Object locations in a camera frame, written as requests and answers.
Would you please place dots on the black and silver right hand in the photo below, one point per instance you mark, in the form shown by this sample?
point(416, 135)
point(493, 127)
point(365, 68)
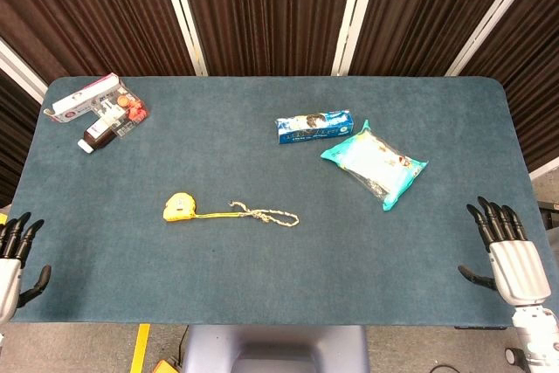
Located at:
point(517, 268)

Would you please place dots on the yellow tape measure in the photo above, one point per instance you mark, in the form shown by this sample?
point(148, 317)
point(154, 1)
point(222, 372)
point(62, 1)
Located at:
point(179, 207)

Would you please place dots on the teal snack bag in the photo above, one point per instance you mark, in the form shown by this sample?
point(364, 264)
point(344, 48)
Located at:
point(375, 161)

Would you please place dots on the black stand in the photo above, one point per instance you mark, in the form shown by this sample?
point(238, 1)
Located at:
point(551, 216)

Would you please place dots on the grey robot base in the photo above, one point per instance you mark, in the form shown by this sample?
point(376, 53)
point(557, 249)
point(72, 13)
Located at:
point(271, 342)

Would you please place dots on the blue cookie package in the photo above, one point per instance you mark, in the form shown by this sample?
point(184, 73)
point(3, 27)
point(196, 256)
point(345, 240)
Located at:
point(314, 128)

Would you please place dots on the black and white left hand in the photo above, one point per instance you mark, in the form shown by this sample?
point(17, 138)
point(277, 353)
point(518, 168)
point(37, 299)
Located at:
point(9, 285)

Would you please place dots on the white and pink carton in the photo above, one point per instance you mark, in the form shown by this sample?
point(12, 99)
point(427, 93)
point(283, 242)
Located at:
point(78, 100)

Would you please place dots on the brown medicine bottle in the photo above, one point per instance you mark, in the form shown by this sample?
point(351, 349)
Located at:
point(98, 135)

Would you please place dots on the clear blister pack orange pieces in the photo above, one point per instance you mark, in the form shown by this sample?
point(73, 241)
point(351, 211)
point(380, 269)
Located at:
point(131, 111)

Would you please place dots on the blue felt table cover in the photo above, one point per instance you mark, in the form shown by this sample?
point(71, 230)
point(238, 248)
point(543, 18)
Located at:
point(262, 259)

